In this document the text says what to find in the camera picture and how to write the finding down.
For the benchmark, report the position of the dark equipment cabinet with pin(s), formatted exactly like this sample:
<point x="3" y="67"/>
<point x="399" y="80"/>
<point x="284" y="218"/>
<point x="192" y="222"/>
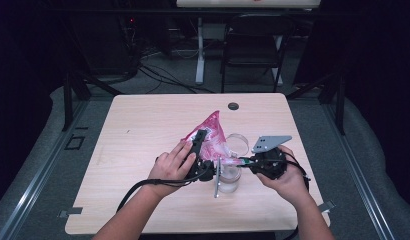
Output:
<point x="103" y="43"/>

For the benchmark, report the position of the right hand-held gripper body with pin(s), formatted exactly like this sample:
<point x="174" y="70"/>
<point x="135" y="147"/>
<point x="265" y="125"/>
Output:
<point x="269" y="165"/>

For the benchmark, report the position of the aluminium floor rail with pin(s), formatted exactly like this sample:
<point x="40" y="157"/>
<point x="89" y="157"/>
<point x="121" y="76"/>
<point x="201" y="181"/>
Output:
<point x="36" y="181"/>
<point x="359" y="186"/>

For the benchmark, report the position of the clear glass jar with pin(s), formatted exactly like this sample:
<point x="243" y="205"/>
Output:
<point x="230" y="181"/>

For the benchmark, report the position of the black metal stand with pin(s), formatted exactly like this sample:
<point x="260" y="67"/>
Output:
<point x="68" y="106"/>
<point x="340" y="110"/>

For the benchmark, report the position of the grey metal table clip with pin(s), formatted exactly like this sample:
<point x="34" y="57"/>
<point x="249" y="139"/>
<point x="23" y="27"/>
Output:
<point x="327" y="206"/>
<point x="71" y="211"/>

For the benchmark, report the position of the clear pink printed plastic bag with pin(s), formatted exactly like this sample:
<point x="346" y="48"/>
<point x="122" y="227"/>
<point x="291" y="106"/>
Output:
<point x="214" y="133"/>

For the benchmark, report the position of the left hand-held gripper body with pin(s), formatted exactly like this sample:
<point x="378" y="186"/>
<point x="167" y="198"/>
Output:
<point x="204" y="170"/>

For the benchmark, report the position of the black folding chair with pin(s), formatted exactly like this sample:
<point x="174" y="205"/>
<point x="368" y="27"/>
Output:
<point x="251" y="40"/>

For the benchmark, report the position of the light desk with white legs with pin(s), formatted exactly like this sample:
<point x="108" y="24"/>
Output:
<point x="246" y="3"/>

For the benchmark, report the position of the person's left hand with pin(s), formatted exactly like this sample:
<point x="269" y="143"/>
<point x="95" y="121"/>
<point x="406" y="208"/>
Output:
<point x="169" y="170"/>

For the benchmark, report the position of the person's right hand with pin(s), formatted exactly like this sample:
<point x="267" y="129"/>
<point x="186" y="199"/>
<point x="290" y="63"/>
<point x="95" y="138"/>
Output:
<point x="289" y="186"/>

